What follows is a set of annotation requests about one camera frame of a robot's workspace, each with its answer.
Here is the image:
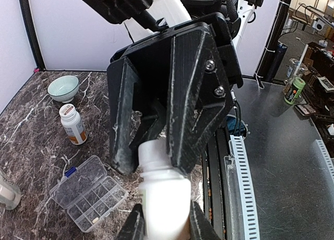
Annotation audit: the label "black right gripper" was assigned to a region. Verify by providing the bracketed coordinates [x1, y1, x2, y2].
[107, 12, 243, 175]

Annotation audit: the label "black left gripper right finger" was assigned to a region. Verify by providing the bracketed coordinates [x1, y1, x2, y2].
[189, 200, 220, 240]

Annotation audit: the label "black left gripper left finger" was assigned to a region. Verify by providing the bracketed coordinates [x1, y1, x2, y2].
[115, 203, 145, 240]

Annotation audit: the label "small white bottle cap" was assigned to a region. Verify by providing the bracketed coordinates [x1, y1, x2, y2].
[138, 138, 191, 239]

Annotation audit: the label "clear plastic pill organizer box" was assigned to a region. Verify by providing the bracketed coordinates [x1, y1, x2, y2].
[50, 155, 128, 233]

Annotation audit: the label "white pill bottle orange label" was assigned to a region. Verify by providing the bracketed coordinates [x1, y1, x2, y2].
[59, 103, 87, 145]

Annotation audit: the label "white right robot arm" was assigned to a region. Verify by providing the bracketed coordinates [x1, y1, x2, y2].
[82, 0, 264, 175]

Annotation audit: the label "right celadon green bowl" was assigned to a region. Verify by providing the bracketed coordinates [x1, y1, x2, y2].
[47, 75, 79, 103]

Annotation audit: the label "beige ceramic mug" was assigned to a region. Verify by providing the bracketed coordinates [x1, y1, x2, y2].
[1, 170, 21, 210]

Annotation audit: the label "green labelled background canister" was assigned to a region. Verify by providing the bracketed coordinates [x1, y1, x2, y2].
[284, 77, 306, 105]

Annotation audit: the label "black front table rail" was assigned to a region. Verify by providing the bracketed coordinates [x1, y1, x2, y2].
[201, 127, 232, 239]

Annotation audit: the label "white slotted cable duct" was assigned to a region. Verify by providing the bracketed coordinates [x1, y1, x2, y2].
[229, 136, 260, 239]

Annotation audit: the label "black right frame post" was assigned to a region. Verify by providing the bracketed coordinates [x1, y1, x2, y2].
[19, 0, 46, 71]

